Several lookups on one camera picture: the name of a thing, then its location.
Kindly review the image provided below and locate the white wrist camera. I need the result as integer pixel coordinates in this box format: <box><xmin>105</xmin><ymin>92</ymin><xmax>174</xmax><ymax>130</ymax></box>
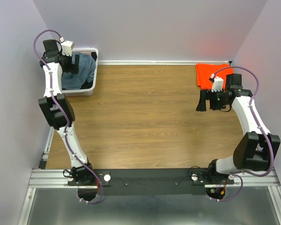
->
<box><xmin>59</xmin><ymin>37</ymin><xmax>74</xmax><ymax>56</ymax></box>
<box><xmin>209</xmin><ymin>74</ymin><xmax>224</xmax><ymax>92</ymax></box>

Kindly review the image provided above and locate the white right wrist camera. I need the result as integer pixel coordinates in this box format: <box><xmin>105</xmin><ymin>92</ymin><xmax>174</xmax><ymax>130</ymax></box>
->
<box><xmin>209</xmin><ymin>74</ymin><xmax>224</xmax><ymax>92</ymax></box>

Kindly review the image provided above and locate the folded orange t shirt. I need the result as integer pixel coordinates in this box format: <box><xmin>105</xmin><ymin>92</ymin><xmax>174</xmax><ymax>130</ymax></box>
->
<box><xmin>195</xmin><ymin>63</ymin><xmax>234</xmax><ymax>90</ymax></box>

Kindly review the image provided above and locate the aluminium extrusion rail frame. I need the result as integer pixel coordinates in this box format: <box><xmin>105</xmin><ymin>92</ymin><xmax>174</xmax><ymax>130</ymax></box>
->
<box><xmin>20</xmin><ymin>65</ymin><xmax>281</xmax><ymax>225</ymax></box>

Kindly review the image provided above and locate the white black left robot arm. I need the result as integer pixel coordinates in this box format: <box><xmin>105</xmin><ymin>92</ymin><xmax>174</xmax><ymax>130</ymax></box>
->
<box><xmin>38</xmin><ymin>37</ymin><xmax>98</xmax><ymax>185</ymax></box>

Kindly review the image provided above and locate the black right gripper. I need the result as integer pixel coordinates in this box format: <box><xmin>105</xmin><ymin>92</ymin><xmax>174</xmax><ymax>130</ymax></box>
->
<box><xmin>195</xmin><ymin>89</ymin><xmax>229</xmax><ymax>111</ymax></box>

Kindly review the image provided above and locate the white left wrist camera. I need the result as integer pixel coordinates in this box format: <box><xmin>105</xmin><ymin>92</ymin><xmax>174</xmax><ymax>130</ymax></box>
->
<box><xmin>59</xmin><ymin>37</ymin><xmax>74</xmax><ymax>56</ymax></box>

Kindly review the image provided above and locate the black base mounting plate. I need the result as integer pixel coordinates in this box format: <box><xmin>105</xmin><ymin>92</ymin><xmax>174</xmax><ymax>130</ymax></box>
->
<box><xmin>63</xmin><ymin>166</ymin><xmax>234</xmax><ymax>201</ymax></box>

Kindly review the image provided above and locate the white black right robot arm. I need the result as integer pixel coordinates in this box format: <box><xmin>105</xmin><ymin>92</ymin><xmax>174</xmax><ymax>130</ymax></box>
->
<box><xmin>196</xmin><ymin>74</ymin><xmax>281</xmax><ymax>184</ymax></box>

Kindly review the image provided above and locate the blue grey t shirt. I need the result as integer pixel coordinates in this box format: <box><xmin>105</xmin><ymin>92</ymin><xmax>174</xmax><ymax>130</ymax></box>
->
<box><xmin>61</xmin><ymin>52</ymin><xmax>96</xmax><ymax>90</ymax></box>

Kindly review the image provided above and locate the white plastic laundry basket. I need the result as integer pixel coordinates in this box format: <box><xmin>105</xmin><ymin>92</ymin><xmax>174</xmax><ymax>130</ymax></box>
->
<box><xmin>62</xmin><ymin>47</ymin><xmax>99</xmax><ymax>96</ymax></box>

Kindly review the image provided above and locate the black t shirt in basket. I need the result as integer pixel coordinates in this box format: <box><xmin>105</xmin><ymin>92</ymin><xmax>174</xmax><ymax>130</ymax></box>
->
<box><xmin>81</xmin><ymin>52</ymin><xmax>97</xmax><ymax>90</ymax></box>

